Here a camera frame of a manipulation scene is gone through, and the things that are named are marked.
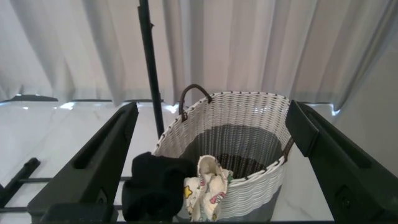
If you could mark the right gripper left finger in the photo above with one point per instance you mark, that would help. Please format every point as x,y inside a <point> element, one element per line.
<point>93,174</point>

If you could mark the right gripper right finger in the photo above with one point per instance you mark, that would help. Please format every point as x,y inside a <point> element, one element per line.
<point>348,174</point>

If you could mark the cream printed garment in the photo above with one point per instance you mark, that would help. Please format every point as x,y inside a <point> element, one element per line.
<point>210,186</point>

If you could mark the black clothes rack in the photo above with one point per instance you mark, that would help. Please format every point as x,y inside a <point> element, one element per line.
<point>150,62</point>

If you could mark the white laundry basket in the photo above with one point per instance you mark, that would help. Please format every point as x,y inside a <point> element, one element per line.
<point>236,109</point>

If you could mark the black garment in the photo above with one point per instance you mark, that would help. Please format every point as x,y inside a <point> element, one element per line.
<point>155,183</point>

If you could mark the white curtain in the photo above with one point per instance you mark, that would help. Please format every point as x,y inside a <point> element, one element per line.
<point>236,46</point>

